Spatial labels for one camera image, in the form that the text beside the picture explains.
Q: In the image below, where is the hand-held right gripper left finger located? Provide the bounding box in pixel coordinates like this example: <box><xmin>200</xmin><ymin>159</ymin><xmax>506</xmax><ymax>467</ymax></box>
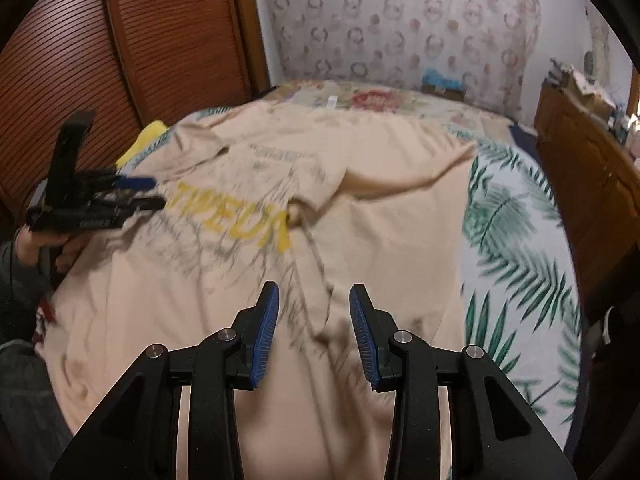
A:
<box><xmin>55</xmin><ymin>281</ymin><xmax>281</xmax><ymax>480</ymax></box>

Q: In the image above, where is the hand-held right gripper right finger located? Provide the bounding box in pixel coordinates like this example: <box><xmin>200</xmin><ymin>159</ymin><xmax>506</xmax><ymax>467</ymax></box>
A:
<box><xmin>348</xmin><ymin>283</ymin><xmax>576</xmax><ymax>480</ymax></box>

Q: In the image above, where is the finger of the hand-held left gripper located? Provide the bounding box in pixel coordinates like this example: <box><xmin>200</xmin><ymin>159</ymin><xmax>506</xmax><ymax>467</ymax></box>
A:
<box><xmin>75</xmin><ymin>170</ymin><xmax>156</xmax><ymax>196</ymax></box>
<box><xmin>89</xmin><ymin>196</ymin><xmax>167</xmax><ymax>226</ymax></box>

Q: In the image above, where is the beige printed t-shirt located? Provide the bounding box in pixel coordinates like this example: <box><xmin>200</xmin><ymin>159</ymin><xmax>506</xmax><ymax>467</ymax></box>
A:
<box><xmin>37</xmin><ymin>105</ymin><xmax>481</xmax><ymax>480</ymax></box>

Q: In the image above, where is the person's left hand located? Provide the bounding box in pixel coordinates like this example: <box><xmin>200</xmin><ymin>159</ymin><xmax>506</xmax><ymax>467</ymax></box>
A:
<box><xmin>15</xmin><ymin>231</ymin><xmax>83</xmax><ymax>273</ymax></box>

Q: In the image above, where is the yellow cloth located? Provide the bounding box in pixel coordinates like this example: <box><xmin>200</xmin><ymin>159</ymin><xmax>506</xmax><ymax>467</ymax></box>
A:
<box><xmin>116</xmin><ymin>120</ymin><xmax>168</xmax><ymax>166</ymax></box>

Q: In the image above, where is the leaf print blanket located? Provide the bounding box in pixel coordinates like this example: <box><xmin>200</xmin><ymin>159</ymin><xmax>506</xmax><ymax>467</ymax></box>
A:
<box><xmin>165</xmin><ymin>107</ymin><xmax>586</xmax><ymax>453</ymax></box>

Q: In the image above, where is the person's grey clothing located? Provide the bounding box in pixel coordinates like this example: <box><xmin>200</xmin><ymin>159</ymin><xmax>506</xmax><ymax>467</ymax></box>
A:
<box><xmin>0</xmin><ymin>340</ymin><xmax>76</xmax><ymax>480</ymax></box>

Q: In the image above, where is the floral bedsheet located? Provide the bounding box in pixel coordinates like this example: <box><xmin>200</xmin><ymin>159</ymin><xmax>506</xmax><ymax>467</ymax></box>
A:
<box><xmin>260</xmin><ymin>80</ymin><xmax>516</xmax><ymax>136</ymax></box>

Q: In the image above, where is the navy blue cloth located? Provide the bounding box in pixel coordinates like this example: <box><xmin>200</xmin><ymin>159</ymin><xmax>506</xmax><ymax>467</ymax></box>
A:
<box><xmin>507</xmin><ymin>122</ymin><xmax>540</xmax><ymax>161</ymax></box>

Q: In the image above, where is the small cardboard box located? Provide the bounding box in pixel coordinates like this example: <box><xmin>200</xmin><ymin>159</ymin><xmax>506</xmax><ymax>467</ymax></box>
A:
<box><xmin>425</xmin><ymin>85</ymin><xmax>466</xmax><ymax>102</ymax></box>

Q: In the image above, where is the blue cloth bundle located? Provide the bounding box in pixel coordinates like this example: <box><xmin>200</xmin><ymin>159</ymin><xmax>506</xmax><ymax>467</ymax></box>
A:
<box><xmin>422</xmin><ymin>67</ymin><xmax>466</xmax><ymax>91</ymax></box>

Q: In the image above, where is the wooden cabinet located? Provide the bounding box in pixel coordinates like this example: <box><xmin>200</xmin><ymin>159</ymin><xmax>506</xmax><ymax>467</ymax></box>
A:
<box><xmin>532</xmin><ymin>82</ymin><xmax>640</xmax><ymax>306</ymax></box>

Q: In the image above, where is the open cardboard box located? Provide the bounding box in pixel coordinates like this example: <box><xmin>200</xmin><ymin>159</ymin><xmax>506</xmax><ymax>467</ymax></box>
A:
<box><xmin>565</xmin><ymin>65</ymin><xmax>617</xmax><ymax>111</ymax></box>

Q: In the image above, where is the cream tied curtain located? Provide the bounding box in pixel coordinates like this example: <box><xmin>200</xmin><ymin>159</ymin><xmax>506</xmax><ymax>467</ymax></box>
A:
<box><xmin>585</xmin><ymin>7</ymin><xmax>613</xmax><ymax>76</ymax></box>

